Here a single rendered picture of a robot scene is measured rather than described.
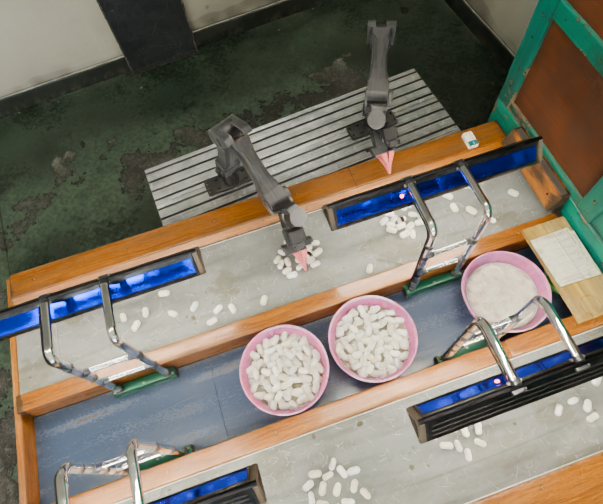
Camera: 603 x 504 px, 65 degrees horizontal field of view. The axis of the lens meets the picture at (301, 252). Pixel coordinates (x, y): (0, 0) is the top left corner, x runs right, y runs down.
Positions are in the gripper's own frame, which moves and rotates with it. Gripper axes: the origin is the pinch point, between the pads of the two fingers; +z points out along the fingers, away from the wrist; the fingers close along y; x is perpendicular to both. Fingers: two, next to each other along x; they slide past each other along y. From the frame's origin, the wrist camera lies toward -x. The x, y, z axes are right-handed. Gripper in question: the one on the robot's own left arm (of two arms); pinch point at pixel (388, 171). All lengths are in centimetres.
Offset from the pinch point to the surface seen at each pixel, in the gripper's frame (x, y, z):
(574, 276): -27, 40, 44
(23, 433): -17, -132, 39
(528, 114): -2, 51, -4
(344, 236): 1.0, -20.1, 16.7
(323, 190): 11.0, -21.0, 1.1
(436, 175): -32.7, 1.8, -0.1
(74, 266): 12, -109, 0
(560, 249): -21, 41, 37
